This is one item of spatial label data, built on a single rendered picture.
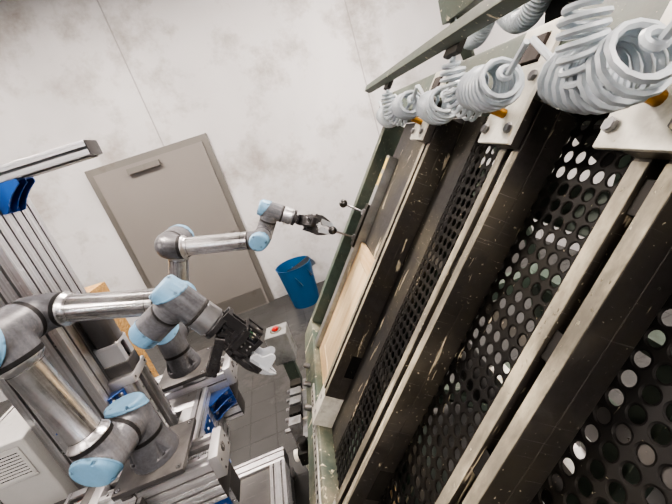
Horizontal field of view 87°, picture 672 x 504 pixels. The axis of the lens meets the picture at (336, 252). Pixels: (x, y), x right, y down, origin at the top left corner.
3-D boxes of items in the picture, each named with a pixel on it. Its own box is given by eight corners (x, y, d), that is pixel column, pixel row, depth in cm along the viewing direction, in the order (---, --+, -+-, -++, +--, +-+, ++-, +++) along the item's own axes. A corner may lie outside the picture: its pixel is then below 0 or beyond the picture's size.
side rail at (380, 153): (329, 321, 202) (311, 316, 200) (405, 129, 173) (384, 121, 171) (330, 326, 197) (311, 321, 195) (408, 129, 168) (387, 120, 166)
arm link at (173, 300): (154, 288, 86) (175, 266, 84) (191, 314, 89) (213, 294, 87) (139, 306, 79) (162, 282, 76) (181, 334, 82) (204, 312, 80)
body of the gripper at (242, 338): (265, 344, 86) (226, 315, 82) (241, 369, 87) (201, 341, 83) (265, 329, 93) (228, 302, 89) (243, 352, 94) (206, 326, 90)
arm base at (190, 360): (165, 383, 157) (155, 365, 154) (173, 363, 171) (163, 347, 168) (198, 370, 159) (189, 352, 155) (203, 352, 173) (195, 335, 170)
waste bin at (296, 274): (324, 287, 456) (310, 247, 438) (330, 300, 415) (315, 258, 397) (288, 300, 451) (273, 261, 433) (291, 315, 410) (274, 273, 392)
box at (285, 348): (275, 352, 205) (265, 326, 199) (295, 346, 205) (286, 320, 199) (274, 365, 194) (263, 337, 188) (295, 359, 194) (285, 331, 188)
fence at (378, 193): (322, 343, 178) (314, 341, 177) (395, 158, 153) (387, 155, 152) (323, 349, 173) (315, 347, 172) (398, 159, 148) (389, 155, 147)
